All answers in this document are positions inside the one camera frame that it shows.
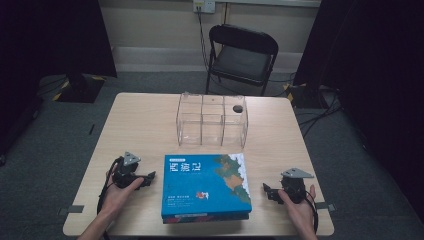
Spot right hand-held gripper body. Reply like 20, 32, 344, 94
280, 167, 315, 204

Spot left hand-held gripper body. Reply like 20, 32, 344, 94
112, 151, 148, 190

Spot clear acrylic organizer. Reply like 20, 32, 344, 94
175, 92, 249, 150

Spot person's right hand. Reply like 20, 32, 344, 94
278, 184, 318, 231

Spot person's left hand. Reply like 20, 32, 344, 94
99, 166, 146, 218

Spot grey tape strip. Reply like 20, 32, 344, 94
57, 204, 85, 217
313, 201, 337, 213

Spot black stand base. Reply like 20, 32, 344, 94
52, 73, 107, 104
283, 83, 334, 109

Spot black folding chair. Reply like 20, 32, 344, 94
205, 23, 280, 97

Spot dark curtain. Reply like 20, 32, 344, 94
293, 0, 424, 221
0, 0, 118, 158

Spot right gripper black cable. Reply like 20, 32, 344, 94
304, 191, 320, 234

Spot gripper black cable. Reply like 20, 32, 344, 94
304, 191, 320, 234
96, 156, 123, 240

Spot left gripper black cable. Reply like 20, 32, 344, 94
96, 156, 123, 240

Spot black floor cables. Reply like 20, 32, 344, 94
298, 86, 344, 139

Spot black wall cable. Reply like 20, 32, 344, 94
196, 9, 214, 81

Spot white wall socket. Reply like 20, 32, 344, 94
192, 0, 217, 14

